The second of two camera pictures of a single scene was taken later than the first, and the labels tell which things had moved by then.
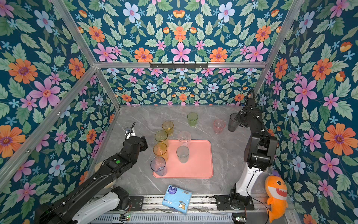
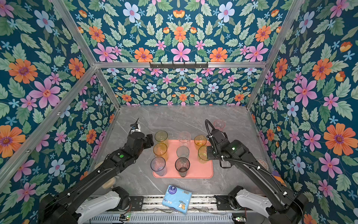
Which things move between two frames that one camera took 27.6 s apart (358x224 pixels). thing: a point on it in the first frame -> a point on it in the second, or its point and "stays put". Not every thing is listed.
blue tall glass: (158, 165) stays put
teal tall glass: (182, 153) stays put
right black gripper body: (239, 117) -> (213, 153)
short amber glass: (168, 126) -> (199, 140)
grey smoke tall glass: (233, 123) -> (182, 164)
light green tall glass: (161, 136) stays put
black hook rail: (178, 66) stays put
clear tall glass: (184, 139) stays put
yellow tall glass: (161, 150) stays put
